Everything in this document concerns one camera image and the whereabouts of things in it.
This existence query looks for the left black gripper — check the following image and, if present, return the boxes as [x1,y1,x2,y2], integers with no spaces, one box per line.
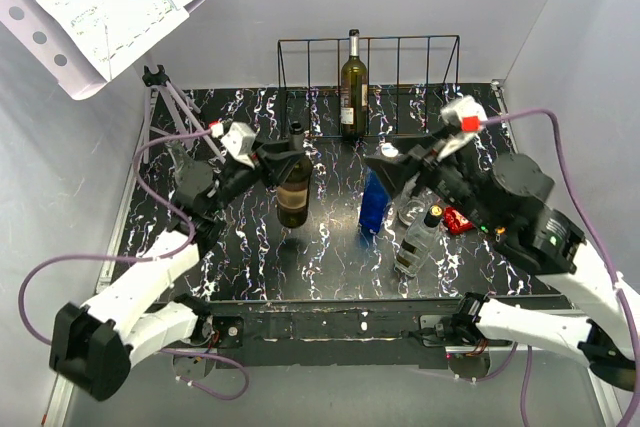
[207,139,304,216]

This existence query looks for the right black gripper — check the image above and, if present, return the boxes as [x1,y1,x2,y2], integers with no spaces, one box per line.
[359,124,498,233]

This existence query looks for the dark green wine bottle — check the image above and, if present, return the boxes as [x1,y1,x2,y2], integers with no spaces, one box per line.
[276,121,313,229]
[340,29,368,140]

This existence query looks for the blue square glass bottle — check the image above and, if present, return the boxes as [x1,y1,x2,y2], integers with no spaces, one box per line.
[359,163,393,235]

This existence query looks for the clear round bottle cork stopper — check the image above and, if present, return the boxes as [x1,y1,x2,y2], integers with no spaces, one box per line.
[397,195,431,227]

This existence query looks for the clear square bottle orange label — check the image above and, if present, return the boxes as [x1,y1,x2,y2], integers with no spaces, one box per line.
[394,204,444,278]

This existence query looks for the tall clear bottle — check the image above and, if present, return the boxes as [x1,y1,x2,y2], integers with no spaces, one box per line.
[164,140,194,182]

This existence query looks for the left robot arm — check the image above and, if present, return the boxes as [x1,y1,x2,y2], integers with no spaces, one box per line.
[49,140,303,401]

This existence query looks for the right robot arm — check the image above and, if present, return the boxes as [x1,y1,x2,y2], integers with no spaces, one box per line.
[365,136,639,391]

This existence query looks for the lilac music stand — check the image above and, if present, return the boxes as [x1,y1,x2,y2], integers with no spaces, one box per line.
[0,0,244,165]

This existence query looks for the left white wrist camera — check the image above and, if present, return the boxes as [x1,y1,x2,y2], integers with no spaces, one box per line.
[209,120,257,169]

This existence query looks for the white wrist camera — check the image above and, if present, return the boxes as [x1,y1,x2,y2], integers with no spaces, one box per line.
[209,120,257,169]
[437,95,488,161]

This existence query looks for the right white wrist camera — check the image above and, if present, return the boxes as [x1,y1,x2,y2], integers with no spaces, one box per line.
[437,95,488,161]

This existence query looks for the black wire wine rack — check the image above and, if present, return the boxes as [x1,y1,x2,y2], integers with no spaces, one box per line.
[276,34,460,141]

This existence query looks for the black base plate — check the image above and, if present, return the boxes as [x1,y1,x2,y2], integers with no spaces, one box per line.
[209,298,458,369]

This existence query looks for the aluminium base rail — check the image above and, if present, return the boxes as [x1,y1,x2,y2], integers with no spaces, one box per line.
[42,79,626,427]

